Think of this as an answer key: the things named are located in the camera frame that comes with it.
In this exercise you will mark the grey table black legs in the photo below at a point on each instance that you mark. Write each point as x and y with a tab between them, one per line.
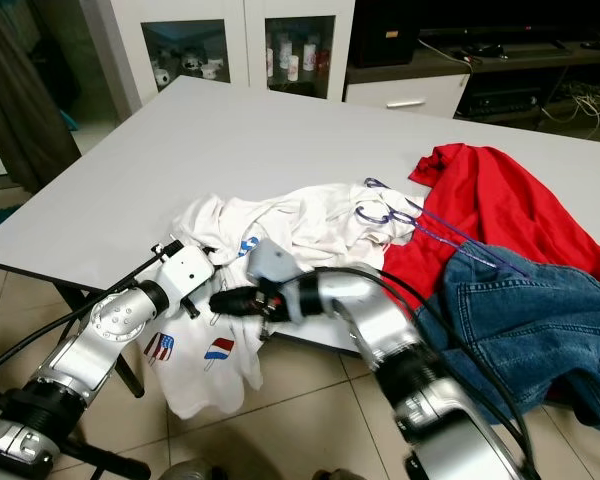
190	150

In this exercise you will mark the blue denim jeans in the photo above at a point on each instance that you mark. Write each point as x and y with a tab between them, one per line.
530	330

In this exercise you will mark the red shirt white stripes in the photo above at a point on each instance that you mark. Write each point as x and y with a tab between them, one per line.
490	200

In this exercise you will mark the black flat television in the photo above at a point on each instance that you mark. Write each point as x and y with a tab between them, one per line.
500	35

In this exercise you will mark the dark speaker gold label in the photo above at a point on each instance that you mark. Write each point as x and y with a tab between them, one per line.
385	35

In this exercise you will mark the robot left leg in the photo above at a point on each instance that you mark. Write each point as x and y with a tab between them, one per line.
192	470

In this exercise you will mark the white T-shirt flag print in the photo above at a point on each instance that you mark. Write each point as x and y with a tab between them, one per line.
325	215

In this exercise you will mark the white glass door cabinet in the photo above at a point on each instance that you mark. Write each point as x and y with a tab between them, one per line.
235	50

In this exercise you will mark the black media player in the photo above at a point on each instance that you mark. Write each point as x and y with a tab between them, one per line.
510	98

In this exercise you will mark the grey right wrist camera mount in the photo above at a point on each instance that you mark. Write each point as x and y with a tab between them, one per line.
275	262

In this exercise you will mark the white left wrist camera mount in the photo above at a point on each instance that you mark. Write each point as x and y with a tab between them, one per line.
200	275

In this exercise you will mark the dark TV stand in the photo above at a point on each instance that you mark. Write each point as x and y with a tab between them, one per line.
510	62

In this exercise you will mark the purple plastic hanger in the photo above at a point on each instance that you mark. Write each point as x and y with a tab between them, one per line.
380	222

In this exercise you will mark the white drawer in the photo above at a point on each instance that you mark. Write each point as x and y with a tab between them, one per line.
405	95

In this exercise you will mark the black clothes rack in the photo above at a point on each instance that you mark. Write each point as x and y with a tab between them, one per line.
120	465

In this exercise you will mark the dark curtain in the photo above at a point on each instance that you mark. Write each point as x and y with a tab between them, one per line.
25	100

